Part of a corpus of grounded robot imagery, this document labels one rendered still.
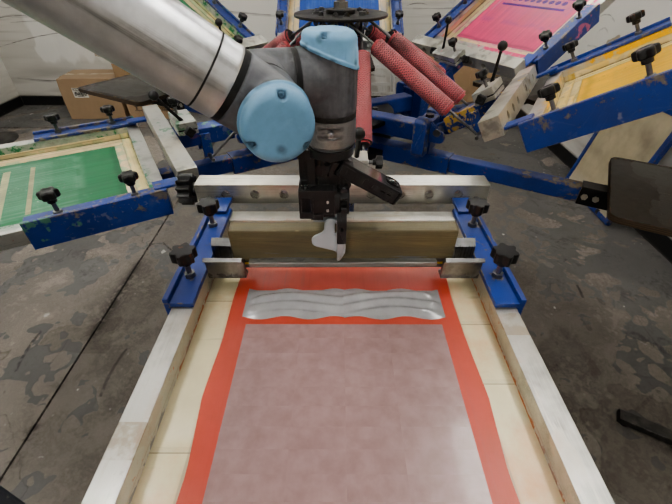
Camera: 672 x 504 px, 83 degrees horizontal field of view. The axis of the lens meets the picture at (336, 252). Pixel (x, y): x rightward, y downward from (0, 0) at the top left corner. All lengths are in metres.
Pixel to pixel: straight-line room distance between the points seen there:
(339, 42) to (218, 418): 0.52
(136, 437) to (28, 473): 1.35
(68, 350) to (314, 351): 1.70
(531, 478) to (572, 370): 1.49
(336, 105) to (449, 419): 0.46
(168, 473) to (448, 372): 0.41
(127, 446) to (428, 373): 0.42
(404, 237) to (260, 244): 0.26
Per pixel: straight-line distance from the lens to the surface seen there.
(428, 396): 0.60
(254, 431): 0.57
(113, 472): 0.57
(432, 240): 0.70
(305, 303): 0.69
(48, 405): 2.07
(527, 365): 0.64
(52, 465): 1.88
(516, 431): 0.61
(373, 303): 0.70
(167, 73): 0.38
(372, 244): 0.68
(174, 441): 0.60
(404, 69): 1.25
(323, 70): 0.53
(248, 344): 0.66
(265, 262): 0.71
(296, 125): 0.38
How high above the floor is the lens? 1.46
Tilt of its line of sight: 39 degrees down
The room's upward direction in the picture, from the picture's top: straight up
